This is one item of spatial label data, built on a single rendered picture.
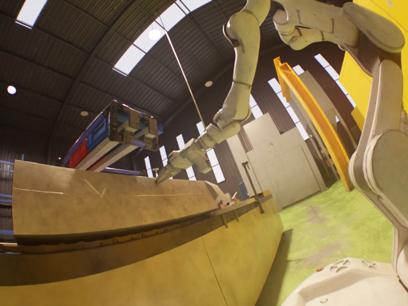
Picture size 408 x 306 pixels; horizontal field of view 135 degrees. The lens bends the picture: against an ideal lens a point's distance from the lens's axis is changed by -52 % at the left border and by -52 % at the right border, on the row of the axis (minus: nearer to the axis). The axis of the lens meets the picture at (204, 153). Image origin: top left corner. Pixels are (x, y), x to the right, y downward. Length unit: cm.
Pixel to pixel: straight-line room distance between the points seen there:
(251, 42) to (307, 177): 611
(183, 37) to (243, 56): 1008
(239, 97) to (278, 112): 1036
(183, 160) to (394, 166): 63
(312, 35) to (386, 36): 47
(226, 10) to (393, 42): 1010
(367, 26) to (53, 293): 107
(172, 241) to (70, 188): 40
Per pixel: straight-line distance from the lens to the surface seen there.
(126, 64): 1014
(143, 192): 67
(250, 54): 54
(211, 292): 84
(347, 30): 76
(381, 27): 68
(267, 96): 1149
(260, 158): 669
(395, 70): 64
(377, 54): 67
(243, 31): 53
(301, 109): 840
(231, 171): 1073
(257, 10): 59
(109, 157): 90
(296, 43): 98
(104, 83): 1058
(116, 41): 957
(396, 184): 46
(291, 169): 647
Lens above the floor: 78
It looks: 21 degrees up
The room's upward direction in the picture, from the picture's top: 20 degrees counter-clockwise
